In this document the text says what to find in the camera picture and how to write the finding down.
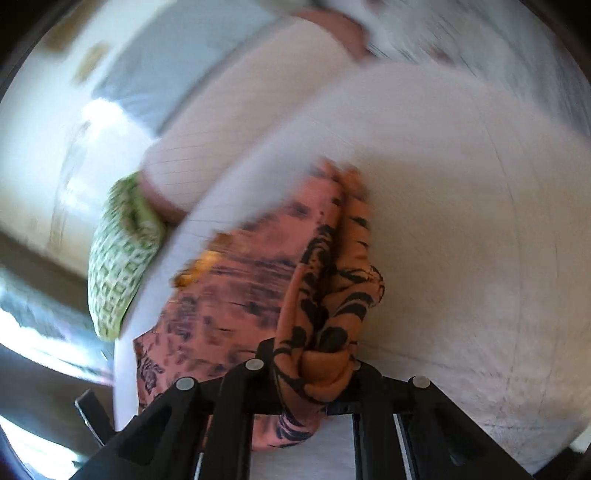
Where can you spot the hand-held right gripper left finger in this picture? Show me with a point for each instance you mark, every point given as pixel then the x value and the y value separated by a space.
pixel 265 383

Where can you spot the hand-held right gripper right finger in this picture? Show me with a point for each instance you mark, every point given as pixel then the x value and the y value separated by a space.
pixel 369 392

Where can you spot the orange black floral garment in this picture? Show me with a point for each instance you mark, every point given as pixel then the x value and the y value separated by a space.
pixel 323 295

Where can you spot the black bar object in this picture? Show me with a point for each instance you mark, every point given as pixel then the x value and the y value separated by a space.
pixel 94 415

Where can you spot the green white patterned pillow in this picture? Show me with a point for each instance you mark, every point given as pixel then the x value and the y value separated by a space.
pixel 120 267

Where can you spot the pink quilted sofa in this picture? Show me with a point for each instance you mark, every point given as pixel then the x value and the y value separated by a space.
pixel 461 230

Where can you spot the grey white cushion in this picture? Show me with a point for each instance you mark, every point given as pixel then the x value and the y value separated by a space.
pixel 175 60

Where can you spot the striped grey cloth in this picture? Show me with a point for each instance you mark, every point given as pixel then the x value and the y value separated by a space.
pixel 461 32

